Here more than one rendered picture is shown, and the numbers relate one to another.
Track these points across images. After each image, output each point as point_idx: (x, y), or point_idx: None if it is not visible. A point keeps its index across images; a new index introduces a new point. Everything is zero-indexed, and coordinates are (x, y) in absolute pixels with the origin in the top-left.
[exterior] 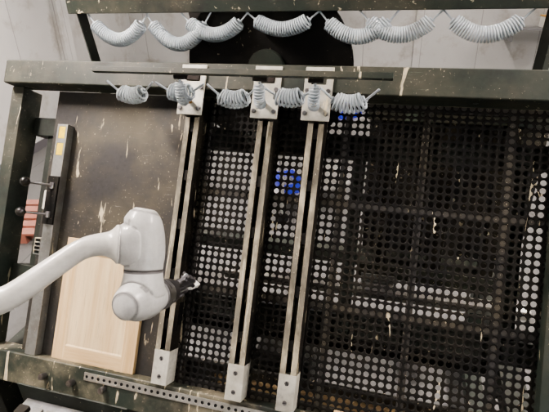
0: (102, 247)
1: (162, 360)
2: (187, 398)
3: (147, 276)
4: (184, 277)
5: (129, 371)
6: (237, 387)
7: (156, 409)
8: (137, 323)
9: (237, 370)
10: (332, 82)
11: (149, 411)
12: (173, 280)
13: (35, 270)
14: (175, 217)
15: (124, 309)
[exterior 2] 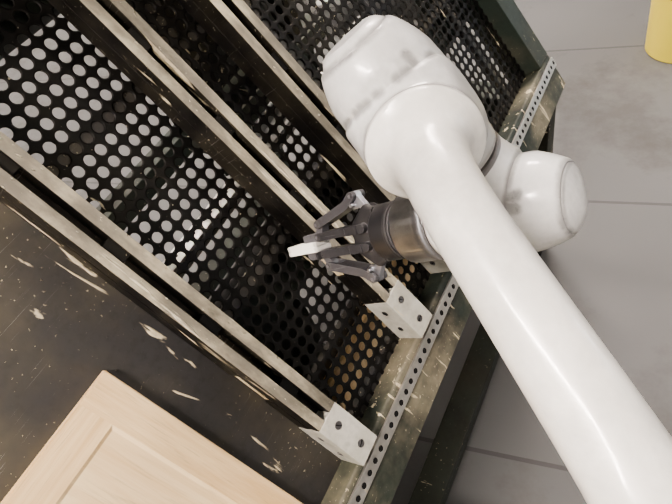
0: (469, 147)
1: (341, 424)
2: (399, 405)
3: (500, 136)
4: (362, 197)
5: None
6: (416, 307)
7: (392, 474)
8: (244, 469)
9: (399, 294)
10: None
11: (391, 490)
12: (381, 204)
13: (574, 327)
14: (95, 249)
15: (583, 195)
